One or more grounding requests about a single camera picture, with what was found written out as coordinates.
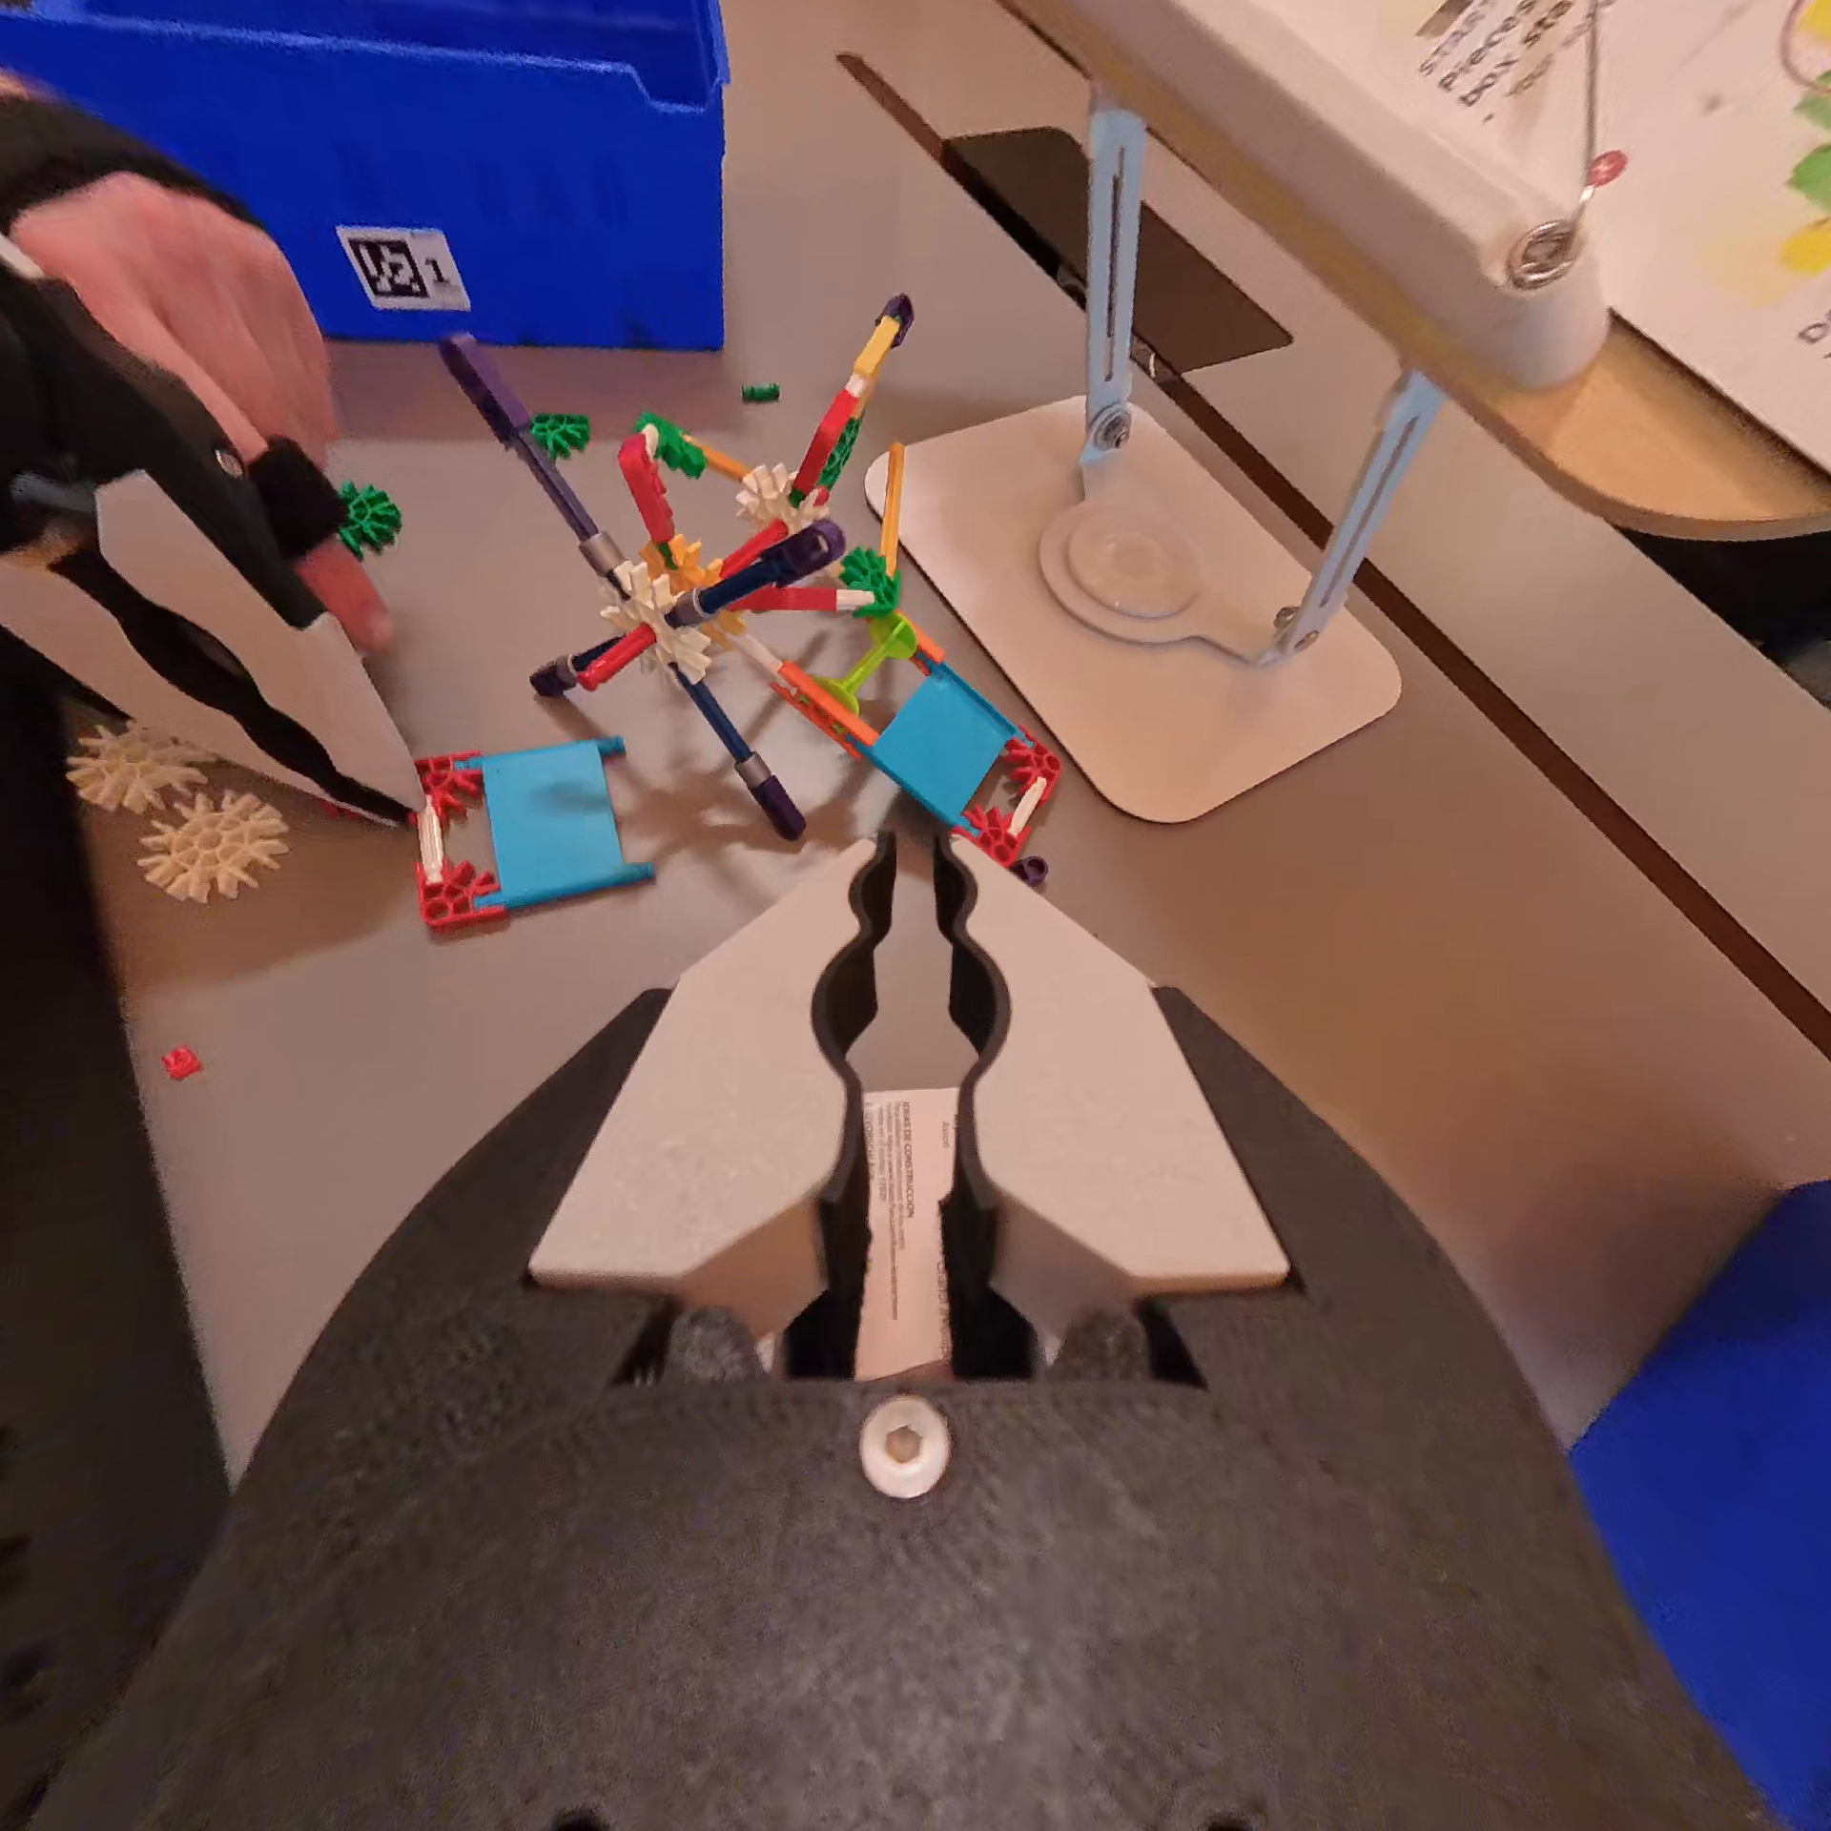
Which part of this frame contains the person's left forearm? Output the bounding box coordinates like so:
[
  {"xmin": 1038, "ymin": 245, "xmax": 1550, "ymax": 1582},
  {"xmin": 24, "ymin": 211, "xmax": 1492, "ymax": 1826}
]
[{"xmin": 0, "ymin": 89, "xmax": 265, "ymax": 238}]

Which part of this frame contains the printed instruction sheet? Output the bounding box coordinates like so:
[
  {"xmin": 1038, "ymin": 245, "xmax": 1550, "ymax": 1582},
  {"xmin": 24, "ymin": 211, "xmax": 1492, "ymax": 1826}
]
[{"xmin": 1245, "ymin": 0, "xmax": 1831, "ymax": 472}]

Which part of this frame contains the instruction booklet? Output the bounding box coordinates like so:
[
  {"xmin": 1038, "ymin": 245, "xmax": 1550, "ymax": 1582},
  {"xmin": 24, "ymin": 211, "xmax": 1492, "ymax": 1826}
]
[{"xmin": 855, "ymin": 1088, "xmax": 961, "ymax": 1383}]

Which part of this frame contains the blue storage bin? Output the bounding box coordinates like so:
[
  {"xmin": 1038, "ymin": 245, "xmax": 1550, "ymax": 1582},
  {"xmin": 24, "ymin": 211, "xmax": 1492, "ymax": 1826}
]
[{"xmin": 0, "ymin": 0, "xmax": 735, "ymax": 354}]

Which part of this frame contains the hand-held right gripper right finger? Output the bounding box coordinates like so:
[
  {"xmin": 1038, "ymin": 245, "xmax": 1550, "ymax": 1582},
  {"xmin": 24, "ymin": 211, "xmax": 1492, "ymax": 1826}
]
[{"xmin": 932, "ymin": 833, "xmax": 1295, "ymax": 1381}]

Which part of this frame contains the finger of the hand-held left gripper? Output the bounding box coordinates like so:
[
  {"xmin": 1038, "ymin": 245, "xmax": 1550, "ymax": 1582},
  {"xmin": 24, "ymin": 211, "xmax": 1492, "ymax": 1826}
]
[
  {"xmin": 0, "ymin": 550, "xmax": 345, "ymax": 807},
  {"xmin": 93, "ymin": 469, "xmax": 427, "ymax": 833}
]

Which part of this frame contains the white document stand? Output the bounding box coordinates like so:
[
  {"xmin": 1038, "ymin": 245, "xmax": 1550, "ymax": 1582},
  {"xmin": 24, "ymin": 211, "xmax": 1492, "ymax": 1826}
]
[{"xmin": 861, "ymin": 0, "xmax": 1831, "ymax": 829}]

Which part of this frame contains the colourful toy windmill model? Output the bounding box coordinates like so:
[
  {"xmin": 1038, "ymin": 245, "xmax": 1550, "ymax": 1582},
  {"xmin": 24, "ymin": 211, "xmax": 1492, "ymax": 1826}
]
[{"xmin": 433, "ymin": 290, "xmax": 1069, "ymax": 885}]

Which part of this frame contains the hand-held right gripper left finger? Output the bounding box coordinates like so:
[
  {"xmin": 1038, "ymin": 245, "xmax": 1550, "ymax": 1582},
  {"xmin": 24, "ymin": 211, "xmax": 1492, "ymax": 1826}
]
[{"xmin": 529, "ymin": 833, "xmax": 900, "ymax": 1381}]

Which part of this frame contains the blue container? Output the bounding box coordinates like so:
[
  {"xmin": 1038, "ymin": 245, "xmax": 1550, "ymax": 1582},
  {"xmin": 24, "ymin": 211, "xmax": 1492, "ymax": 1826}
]
[{"xmin": 1566, "ymin": 1177, "xmax": 1831, "ymax": 1831}]

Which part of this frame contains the person's left hand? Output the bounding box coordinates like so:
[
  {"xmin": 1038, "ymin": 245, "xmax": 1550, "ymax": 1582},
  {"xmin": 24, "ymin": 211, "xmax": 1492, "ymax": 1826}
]
[{"xmin": 0, "ymin": 168, "xmax": 399, "ymax": 655}]

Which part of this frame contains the white snowflake toy connector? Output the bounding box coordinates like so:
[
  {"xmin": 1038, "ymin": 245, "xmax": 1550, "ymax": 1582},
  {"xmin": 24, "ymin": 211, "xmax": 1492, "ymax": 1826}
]
[
  {"xmin": 63, "ymin": 718, "xmax": 220, "ymax": 819},
  {"xmin": 135, "ymin": 786, "xmax": 293, "ymax": 907}
]

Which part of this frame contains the blue toy panel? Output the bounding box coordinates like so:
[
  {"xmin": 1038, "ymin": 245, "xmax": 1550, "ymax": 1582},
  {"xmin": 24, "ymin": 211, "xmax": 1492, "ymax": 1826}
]
[{"xmin": 474, "ymin": 734, "xmax": 661, "ymax": 912}]

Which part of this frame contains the black table cable flap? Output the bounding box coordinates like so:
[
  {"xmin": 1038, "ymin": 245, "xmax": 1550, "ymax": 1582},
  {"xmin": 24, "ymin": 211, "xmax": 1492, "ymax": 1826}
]
[{"xmin": 836, "ymin": 55, "xmax": 1297, "ymax": 377}]

